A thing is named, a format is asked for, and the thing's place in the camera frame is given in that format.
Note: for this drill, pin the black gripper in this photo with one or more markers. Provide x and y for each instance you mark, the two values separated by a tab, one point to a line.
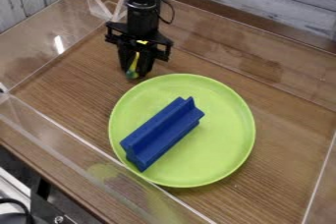
157	50

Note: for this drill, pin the yellow toy banana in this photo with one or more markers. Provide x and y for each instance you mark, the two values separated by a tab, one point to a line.
141	44

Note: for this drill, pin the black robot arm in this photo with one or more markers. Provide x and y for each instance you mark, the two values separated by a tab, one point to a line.
143	16

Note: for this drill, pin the green round plate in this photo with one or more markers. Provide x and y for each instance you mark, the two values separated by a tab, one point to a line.
214	149

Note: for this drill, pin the blue plastic block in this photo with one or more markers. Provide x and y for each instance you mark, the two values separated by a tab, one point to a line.
162	131

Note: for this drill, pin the clear acrylic tray wall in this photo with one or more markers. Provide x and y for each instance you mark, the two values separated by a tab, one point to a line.
65	82

